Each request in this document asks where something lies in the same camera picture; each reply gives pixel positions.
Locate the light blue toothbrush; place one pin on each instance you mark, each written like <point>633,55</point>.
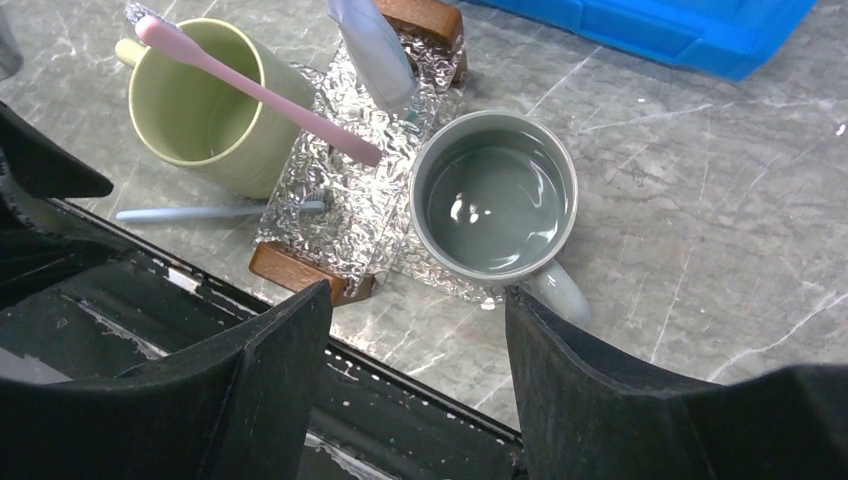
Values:
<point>218,210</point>

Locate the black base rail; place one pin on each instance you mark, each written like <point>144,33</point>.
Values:
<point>82,300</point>

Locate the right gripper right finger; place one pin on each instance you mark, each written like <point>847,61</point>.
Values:
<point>588,410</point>

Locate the clear textured oval tray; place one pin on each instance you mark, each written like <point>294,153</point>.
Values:
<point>413,260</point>

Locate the blue three-compartment bin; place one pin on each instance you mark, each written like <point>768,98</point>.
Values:
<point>730,39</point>

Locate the grey ceramic mug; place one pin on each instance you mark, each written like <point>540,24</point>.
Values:
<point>493,199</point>

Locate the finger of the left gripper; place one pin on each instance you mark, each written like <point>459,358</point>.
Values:
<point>35,171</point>

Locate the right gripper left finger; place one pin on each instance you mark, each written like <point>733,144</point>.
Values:
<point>234,406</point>

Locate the white toothpaste tube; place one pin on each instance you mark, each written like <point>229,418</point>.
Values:
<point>376,52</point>

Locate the green ceramic mug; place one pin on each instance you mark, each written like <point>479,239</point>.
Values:
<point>197,122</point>

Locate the clear holder with wooden ends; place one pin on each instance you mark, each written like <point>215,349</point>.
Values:
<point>333,219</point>

